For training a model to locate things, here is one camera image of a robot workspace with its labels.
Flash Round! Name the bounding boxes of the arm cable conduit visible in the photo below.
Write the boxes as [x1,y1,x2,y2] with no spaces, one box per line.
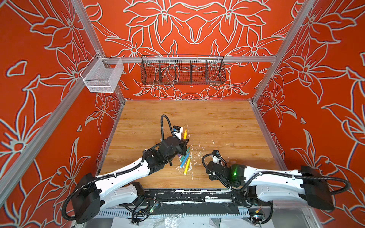
[61,114,175,222]
[202,153,351,196]

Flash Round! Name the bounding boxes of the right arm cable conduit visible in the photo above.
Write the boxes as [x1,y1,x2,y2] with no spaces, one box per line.
[202,153,351,196]

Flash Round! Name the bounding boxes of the green marker pen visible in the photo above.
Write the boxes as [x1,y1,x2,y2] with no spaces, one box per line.
[180,147,190,161]

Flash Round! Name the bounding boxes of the blue marker pen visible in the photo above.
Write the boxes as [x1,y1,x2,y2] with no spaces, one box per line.
[180,153,190,168]

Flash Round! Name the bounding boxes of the clear plastic bin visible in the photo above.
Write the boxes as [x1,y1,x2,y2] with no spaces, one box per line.
[80,53,124,93]

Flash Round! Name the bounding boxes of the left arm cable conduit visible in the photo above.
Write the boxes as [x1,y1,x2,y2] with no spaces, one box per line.
[61,114,175,222]

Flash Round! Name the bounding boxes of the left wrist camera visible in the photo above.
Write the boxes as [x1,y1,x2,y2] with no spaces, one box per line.
[173,125,183,140]

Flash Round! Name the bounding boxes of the black wire basket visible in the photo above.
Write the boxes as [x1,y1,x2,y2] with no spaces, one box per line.
[140,55,226,86]

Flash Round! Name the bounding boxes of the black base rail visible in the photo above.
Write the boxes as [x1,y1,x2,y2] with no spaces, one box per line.
[130,189,272,208]

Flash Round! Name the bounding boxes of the yellow marker pen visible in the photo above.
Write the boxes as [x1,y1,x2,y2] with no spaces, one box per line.
[184,156,191,175]

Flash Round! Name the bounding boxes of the white cable duct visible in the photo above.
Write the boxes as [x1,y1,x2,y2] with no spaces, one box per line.
[94,208,250,219]

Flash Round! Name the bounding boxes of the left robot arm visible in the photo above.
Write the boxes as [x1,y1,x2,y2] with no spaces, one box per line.
[61,136,189,224]

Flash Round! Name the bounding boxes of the orange marker pen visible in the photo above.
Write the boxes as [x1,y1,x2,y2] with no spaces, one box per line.
[183,129,187,140]

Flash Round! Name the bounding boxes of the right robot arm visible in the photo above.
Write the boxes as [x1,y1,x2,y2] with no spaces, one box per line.
[202,151,335,211]

